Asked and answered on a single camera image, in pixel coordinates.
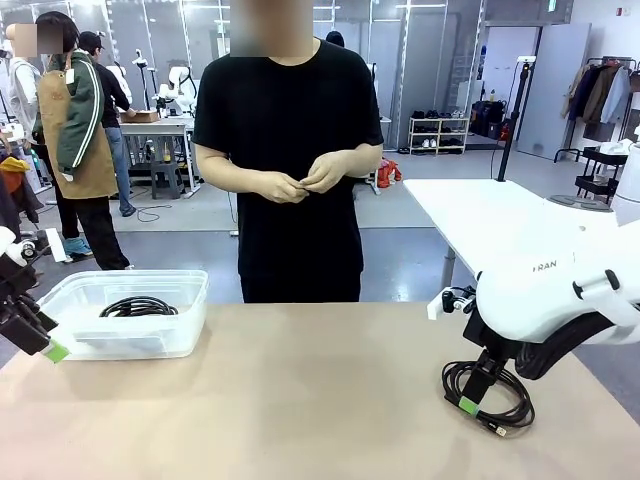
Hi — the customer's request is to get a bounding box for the clothes rack with coats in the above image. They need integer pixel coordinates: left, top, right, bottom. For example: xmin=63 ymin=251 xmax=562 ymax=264
xmin=562 ymin=55 xmax=640 ymax=151

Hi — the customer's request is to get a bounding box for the person's left hand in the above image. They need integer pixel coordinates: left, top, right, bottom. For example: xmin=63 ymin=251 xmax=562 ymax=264
xmin=298 ymin=151 xmax=352 ymax=195

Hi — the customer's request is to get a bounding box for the person's left forearm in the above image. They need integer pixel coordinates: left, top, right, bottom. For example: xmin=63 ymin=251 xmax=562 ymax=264
xmin=343 ymin=142 xmax=384 ymax=180

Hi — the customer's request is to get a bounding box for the black power cable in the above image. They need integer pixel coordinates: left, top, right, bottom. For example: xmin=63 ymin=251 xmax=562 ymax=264
xmin=98 ymin=295 xmax=180 ymax=319

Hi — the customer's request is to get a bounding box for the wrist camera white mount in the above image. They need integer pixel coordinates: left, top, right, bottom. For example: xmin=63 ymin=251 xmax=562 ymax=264
xmin=13 ymin=228 xmax=75 ymax=264
xmin=427 ymin=285 xmax=477 ymax=321

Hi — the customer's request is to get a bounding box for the grey plastic stool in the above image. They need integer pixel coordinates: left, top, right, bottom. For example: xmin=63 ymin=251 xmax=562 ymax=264
xmin=149 ymin=160 xmax=187 ymax=201

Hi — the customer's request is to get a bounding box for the black floor cable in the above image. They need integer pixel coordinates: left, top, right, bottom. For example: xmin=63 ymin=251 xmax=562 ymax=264
xmin=133 ymin=203 xmax=174 ymax=224

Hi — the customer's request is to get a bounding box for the person in black T-shirt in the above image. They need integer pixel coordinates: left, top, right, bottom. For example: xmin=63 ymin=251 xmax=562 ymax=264
xmin=192 ymin=0 xmax=385 ymax=305

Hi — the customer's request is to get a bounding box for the wooden shoe rack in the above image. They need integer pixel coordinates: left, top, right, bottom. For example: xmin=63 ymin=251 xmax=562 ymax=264
xmin=408 ymin=115 xmax=472 ymax=156

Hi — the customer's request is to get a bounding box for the person in brown apron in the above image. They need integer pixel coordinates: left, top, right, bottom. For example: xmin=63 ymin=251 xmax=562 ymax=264
xmin=32 ymin=12 xmax=134 ymax=271

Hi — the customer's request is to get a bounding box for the figure in white hoodie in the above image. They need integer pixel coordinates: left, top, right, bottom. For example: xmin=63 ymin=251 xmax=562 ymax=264
xmin=0 ymin=22 xmax=45 ymax=166

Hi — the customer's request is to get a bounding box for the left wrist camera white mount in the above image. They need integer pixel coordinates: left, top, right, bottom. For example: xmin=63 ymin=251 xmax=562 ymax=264
xmin=13 ymin=228 xmax=75 ymax=264

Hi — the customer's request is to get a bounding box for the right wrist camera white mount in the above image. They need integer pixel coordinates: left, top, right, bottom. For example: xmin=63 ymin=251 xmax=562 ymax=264
xmin=427 ymin=285 xmax=477 ymax=321

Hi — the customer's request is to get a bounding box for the cardboard box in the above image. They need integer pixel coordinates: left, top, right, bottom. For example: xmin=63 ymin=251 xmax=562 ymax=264
xmin=119 ymin=109 xmax=162 ymax=124

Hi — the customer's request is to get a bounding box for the person's right hand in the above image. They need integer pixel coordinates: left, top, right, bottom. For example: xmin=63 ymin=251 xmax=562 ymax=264
xmin=256 ymin=171 xmax=307 ymax=206

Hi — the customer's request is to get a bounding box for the white workbench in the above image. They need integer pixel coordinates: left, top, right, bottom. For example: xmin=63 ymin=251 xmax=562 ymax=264
xmin=117 ymin=115 xmax=202 ymax=197

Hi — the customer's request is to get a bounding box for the black camera stand pole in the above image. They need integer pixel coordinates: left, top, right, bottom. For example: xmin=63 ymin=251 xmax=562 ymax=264
xmin=496 ymin=55 xmax=538 ymax=184

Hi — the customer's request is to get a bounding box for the person in black cap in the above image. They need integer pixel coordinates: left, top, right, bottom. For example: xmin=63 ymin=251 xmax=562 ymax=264
xmin=78 ymin=30 xmax=138 ymax=219

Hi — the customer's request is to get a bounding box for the person's right forearm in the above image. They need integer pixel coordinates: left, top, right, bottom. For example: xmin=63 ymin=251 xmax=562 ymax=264
xmin=194 ymin=142 xmax=269 ymax=196

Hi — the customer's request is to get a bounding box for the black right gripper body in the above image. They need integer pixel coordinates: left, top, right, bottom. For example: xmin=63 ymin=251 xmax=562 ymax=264
xmin=463 ymin=310 xmax=517 ymax=363

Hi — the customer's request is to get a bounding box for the white-headed black tripod stand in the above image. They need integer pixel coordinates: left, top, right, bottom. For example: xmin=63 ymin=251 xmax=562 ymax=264
xmin=131 ymin=48 xmax=152 ymax=110

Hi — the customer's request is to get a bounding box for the grey round stand base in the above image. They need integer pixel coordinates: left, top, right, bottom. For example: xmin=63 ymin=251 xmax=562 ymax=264
xmin=546 ymin=193 xmax=614 ymax=214

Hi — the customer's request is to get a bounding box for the black USB cable bundle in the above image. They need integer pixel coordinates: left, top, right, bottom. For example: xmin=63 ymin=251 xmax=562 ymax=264
xmin=441 ymin=359 xmax=537 ymax=441

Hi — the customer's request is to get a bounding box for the red bag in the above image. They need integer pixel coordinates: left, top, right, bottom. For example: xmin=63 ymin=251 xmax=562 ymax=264
xmin=377 ymin=158 xmax=404 ymax=189

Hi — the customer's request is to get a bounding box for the black bags pile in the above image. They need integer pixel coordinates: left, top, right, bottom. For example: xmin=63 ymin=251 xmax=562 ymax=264
xmin=471 ymin=99 xmax=512 ymax=141

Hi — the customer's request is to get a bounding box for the white table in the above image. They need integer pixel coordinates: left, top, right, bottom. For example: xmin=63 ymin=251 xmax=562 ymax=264
xmin=402 ymin=177 xmax=624 ymax=297

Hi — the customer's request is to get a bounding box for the clear plastic storage container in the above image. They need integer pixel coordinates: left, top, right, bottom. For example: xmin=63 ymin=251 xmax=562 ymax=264
xmin=37 ymin=269 xmax=210 ymax=361

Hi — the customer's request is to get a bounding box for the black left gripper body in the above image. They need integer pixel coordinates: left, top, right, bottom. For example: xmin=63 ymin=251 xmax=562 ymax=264
xmin=0 ymin=257 xmax=40 ymax=307

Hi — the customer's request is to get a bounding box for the black utility cart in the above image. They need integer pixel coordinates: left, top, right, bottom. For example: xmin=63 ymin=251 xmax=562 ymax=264
xmin=574 ymin=144 xmax=629 ymax=204

